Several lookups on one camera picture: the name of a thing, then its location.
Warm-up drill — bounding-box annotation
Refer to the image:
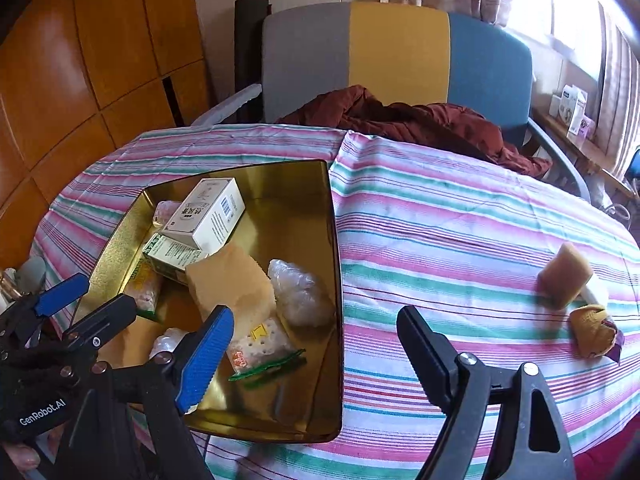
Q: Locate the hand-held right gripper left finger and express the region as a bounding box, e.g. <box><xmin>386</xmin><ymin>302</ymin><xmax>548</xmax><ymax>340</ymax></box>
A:
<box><xmin>50</xmin><ymin>305</ymin><xmax>235</xmax><ymax>480</ymax></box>

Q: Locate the white foam sponge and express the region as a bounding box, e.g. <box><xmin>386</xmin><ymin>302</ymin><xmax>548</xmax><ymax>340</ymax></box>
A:
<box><xmin>577</xmin><ymin>280</ymin><xmax>611</xmax><ymax>311</ymax></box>

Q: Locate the clear plastic bag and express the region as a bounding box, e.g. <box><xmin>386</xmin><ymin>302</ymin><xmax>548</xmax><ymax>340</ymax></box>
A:
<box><xmin>148</xmin><ymin>327</ymin><xmax>188</xmax><ymax>361</ymax></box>
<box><xmin>267</xmin><ymin>258</ymin><xmax>337</xmax><ymax>331</ymax></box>

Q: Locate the maroon jacket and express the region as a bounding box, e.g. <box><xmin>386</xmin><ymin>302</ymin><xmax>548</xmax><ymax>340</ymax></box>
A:
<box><xmin>274</xmin><ymin>85</ymin><xmax>553</xmax><ymax>178</ymax></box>

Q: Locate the wooden wardrobe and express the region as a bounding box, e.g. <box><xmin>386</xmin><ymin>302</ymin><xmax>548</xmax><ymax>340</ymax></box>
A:
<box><xmin>0</xmin><ymin>0</ymin><xmax>213</xmax><ymax>271</ymax></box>

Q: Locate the tan sponge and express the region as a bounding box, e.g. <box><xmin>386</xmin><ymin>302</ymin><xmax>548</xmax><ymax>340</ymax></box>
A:
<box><xmin>537</xmin><ymin>242</ymin><xmax>594</xmax><ymax>311</ymax></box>
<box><xmin>185</xmin><ymin>242</ymin><xmax>277</xmax><ymax>341</ymax></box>

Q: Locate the grey plastic object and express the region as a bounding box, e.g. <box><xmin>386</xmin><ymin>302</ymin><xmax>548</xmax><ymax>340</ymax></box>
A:
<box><xmin>15</xmin><ymin>255</ymin><xmax>48</xmax><ymax>301</ymax></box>

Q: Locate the striped window curtain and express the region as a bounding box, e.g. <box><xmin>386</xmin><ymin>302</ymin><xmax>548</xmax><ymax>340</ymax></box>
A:
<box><xmin>595</xmin><ymin>2</ymin><xmax>640</xmax><ymax>176</ymax></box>

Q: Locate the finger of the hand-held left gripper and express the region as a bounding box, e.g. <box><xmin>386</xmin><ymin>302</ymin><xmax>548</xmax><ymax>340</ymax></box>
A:
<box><xmin>62</xmin><ymin>294</ymin><xmax>138</xmax><ymax>356</ymax></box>
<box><xmin>0</xmin><ymin>272</ymin><xmax>91</xmax><ymax>342</ymax></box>

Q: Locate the person's left hand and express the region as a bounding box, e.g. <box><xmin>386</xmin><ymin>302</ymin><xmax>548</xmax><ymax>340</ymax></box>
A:
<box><xmin>0</xmin><ymin>442</ymin><xmax>42</xmax><ymax>475</ymax></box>

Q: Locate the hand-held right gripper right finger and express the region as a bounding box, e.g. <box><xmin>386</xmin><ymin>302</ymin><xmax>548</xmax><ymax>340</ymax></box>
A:
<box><xmin>396</xmin><ymin>305</ymin><xmax>576</xmax><ymax>480</ymax></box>

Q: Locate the striped tablecloth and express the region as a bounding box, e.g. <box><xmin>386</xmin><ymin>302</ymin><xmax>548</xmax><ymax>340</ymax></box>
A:
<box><xmin>30</xmin><ymin>125</ymin><xmax>640</xmax><ymax>480</ymax></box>

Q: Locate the pink cracker packet green edge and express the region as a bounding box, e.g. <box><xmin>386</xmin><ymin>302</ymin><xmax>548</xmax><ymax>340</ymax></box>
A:
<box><xmin>122</xmin><ymin>262</ymin><xmax>166</xmax><ymax>318</ymax></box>

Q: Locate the gold tin box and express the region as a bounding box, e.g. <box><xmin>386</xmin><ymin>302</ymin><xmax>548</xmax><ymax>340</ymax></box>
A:
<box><xmin>70</xmin><ymin>159</ymin><xmax>345</xmax><ymax>445</ymax></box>

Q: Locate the pink soap packet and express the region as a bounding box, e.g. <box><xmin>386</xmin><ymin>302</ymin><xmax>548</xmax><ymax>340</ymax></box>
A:
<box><xmin>152</xmin><ymin>200</ymin><xmax>183</xmax><ymax>228</ymax></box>

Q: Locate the wooden side table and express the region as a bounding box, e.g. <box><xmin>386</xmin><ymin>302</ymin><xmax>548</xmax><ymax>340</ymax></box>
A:
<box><xmin>530</xmin><ymin>105</ymin><xmax>640</xmax><ymax>201</ymax></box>

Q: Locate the purple wrapper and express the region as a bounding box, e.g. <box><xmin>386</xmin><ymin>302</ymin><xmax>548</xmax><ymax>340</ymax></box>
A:
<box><xmin>605</xmin><ymin>317</ymin><xmax>626</xmax><ymax>366</ymax></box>

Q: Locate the red cloth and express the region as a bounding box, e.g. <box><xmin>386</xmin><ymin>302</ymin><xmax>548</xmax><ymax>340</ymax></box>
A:
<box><xmin>575</xmin><ymin>435</ymin><xmax>636</xmax><ymax>480</ymax></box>

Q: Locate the black rolled mat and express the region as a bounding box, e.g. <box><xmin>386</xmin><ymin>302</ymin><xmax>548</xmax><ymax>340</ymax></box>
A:
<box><xmin>234</xmin><ymin>0</ymin><xmax>273</xmax><ymax>123</ymax></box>

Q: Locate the green white medicine box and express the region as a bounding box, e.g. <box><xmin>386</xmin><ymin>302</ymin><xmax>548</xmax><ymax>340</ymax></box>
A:
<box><xmin>141</xmin><ymin>234</ymin><xmax>211</xmax><ymax>286</ymax></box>

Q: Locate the white blue carton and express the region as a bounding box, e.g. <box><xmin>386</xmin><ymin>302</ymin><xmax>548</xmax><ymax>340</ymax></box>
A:
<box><xmin>549</xmin><ymin>85</ymin><xmax>588</xmax><ymax>136</ymax></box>

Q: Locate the grey yellow blue chair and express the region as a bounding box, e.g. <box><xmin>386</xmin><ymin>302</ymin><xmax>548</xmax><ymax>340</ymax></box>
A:
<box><xmin>190</xmin><ymin>1</ymin><xmax>593</xmax><ymax>201</ymax></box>

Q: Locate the cracker packet yellow label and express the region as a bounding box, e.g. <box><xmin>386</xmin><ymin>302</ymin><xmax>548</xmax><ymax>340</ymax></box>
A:
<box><xmin>225</xmin><ymin>317</ymin><xmax>308</xmax><ymax>391</ymax></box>

